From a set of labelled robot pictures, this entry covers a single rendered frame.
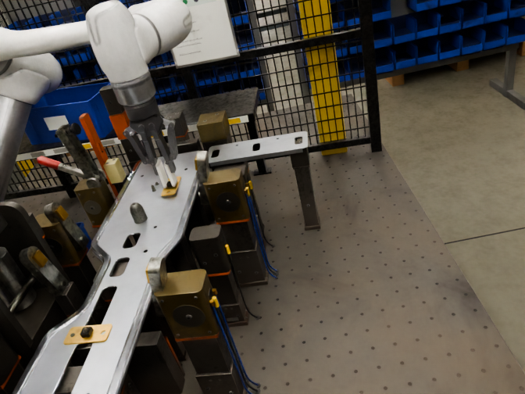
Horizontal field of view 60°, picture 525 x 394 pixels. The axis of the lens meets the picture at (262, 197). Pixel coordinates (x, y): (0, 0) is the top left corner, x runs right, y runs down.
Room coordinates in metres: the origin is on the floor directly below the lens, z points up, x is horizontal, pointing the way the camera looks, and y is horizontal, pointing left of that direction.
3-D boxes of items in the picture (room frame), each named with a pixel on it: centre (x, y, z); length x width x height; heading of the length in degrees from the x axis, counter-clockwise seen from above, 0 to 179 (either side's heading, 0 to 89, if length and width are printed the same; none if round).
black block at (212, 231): (0.83, 0.13, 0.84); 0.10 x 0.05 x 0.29; 79
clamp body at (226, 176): (0.96, 0.07, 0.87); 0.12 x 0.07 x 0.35; 79
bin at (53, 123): (1.56, 0.57, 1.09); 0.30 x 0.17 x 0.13; 70
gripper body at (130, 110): (1.05, 0.22, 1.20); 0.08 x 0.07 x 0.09; 79
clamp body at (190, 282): (0.62, 0.17, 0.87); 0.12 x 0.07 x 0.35; 79
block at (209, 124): (1.30, 0.09, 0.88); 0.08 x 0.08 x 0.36; 79
